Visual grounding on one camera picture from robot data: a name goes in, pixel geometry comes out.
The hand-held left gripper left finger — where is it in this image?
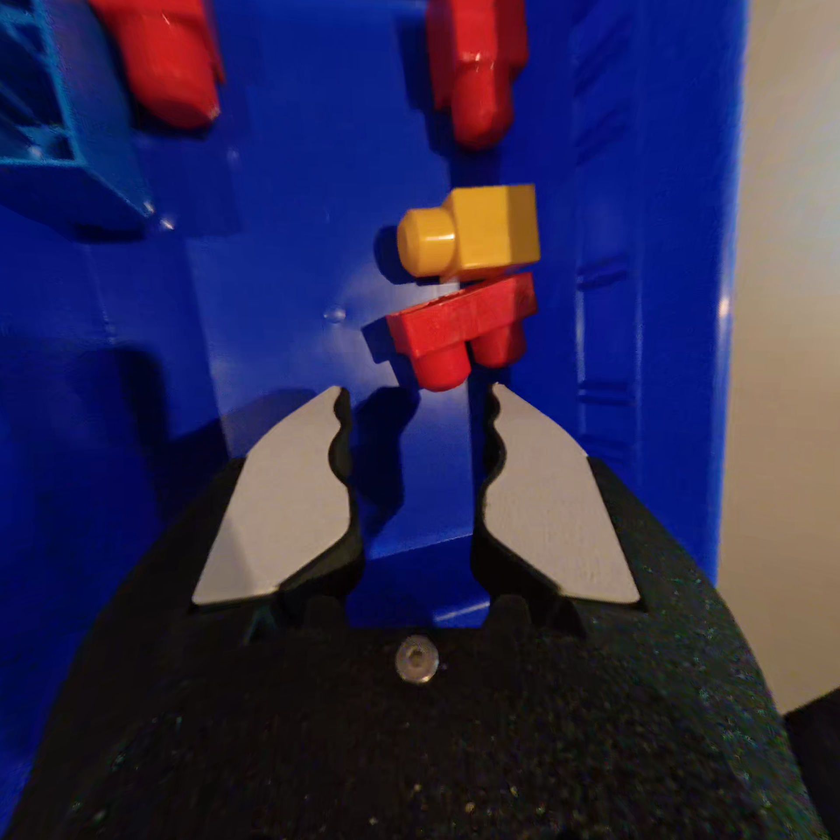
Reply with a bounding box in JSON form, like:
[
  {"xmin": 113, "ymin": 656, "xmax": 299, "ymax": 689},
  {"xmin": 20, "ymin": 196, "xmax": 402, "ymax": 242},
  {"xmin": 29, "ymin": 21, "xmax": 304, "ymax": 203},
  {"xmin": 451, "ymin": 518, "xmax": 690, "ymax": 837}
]
[{"xmin": 192, "ymin": 386, "xmax": 366, "ymax": 608}]

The light blue mega block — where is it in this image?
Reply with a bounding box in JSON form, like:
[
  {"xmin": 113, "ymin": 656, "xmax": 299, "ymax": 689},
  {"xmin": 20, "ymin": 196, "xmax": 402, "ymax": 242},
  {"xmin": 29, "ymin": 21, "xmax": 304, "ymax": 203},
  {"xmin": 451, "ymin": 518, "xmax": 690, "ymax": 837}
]
[{"xmin": 0, "ymin": 0, "xmax": 156, "ymax": 237}]

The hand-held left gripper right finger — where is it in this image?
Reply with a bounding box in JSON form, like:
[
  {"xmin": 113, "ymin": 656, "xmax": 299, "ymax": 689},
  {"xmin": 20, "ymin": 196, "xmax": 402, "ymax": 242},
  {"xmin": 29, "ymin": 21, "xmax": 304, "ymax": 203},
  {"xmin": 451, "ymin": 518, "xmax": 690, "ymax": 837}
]
[{"xmin": 471, "ymin": 383, "xmax": 641, "ymax": 608}]

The blue plastic bin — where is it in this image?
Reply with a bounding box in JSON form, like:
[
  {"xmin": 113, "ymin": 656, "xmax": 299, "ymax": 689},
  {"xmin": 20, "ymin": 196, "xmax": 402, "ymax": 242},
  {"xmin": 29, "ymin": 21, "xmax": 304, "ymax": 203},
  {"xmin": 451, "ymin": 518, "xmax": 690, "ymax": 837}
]
[{"xmin": 0, "ymin": 0, "xmax": 750, "ymax": 808}]

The small yellow mega block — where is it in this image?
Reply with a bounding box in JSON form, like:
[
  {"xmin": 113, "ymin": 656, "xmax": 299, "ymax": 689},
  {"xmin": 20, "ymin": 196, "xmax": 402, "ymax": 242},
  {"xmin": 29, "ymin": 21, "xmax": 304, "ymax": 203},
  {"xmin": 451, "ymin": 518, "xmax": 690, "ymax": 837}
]
[{"xmin": 396, "ymin": 184, "xmax": 542, "ymax": 284}]

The red two-stud block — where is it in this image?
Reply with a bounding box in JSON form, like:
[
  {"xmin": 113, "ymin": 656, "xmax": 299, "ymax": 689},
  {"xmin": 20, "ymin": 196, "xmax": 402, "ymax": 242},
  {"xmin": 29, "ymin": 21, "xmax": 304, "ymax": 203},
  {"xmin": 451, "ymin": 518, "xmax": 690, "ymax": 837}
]
[{"xmin": 386, "ymin": 272, "xmax": 539, "ymax": 392}]

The red mega block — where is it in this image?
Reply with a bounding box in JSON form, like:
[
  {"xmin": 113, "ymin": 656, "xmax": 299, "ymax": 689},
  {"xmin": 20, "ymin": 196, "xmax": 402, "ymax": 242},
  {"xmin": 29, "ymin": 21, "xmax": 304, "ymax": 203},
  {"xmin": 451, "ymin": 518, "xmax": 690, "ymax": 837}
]
[
  {"xmin": 425, "ymin": 0, "xmax": 530, "ymax": 151},
  {"xmin": 88, "ymin": 0, "xmax": 225, "ymax": 130}
]

